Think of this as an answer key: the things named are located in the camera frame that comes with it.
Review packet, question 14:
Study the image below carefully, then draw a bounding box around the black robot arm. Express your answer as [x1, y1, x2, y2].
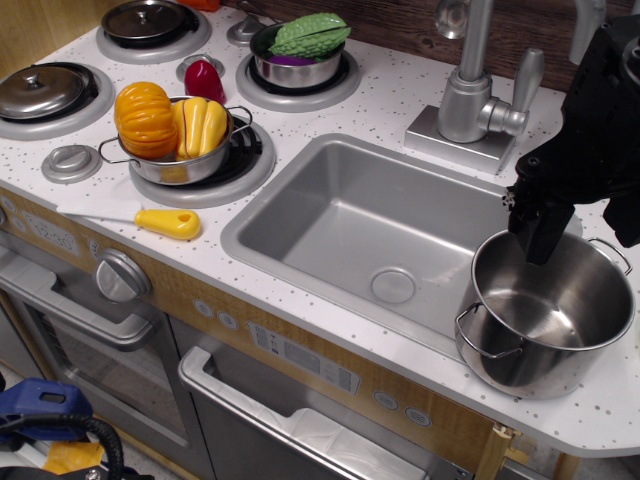
[508, 15, 639, 265]

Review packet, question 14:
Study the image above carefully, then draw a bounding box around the small steel two-handled pot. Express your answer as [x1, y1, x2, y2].
[112, 96, 253, 186]

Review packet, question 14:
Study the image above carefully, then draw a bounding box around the orange toy pumpkin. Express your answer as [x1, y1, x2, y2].
[114, 82, 178, 160]

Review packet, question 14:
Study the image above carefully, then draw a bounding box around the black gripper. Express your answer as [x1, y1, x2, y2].
[508, 112, 639, 266]

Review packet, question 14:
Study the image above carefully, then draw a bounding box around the red toy pepper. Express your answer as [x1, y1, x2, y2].
[184, 60, 227, 104]

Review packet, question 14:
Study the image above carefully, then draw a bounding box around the steel lid back burner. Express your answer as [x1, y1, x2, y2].
[101, 0, 187, 41]

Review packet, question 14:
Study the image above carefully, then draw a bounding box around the green toy bitter gourd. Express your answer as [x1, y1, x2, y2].
[268, 13, 351, 58]

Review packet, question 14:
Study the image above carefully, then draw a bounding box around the steel lid front left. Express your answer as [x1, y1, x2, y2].
[1, 66, 85, 121]

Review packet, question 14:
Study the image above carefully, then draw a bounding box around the toy oven door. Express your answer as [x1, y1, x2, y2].
[1, 233, 214, 479]

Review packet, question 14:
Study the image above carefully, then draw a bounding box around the toy dishwasher door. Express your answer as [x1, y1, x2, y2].
[170, 319, 474, 479]

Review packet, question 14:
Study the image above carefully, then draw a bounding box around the grey stove knob back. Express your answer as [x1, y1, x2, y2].
[226, 15, 265, 47]

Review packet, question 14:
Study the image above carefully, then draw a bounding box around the yellow toy bell pepper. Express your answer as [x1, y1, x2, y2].
[173, 97, 228, 161]

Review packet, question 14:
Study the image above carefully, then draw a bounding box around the blue clamp tool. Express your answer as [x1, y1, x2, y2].
[1, 378, 94, 443]

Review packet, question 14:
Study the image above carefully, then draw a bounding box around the orange object at top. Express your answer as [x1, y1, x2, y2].
[178, 0, 220, 12]

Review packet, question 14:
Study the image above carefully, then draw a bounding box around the purple toy eggplant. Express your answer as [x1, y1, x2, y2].
[267, 55, 316, 66]

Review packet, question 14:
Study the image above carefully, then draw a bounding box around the silver toy faucet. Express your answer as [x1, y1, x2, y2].
[404, 1, 545, 174]

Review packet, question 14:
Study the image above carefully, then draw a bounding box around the grey toy sink basin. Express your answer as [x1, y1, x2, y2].
[221, 134, 507, 356]

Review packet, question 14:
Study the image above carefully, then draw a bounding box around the small steel saucepan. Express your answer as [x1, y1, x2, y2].
[249, 19, 347, 89]

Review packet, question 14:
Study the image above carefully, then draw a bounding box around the large steel pot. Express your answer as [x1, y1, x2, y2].
[454, 231, 635, 400]

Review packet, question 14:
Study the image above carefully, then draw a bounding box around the grey oven dial knob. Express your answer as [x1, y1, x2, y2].
[94, 248, 152, 303]

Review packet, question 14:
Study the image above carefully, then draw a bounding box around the black cable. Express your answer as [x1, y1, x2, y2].
[0, 413, 126, 480]

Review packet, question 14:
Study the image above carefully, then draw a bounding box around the silver ladle on wall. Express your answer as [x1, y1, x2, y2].
[435, 0, 470, 40]

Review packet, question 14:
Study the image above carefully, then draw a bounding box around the yellow handled toy knife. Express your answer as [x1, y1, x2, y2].
[56, 199, 202, 240]

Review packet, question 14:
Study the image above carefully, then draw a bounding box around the grey stove knob left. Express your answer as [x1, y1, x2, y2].
[41, 145, 102, 184]

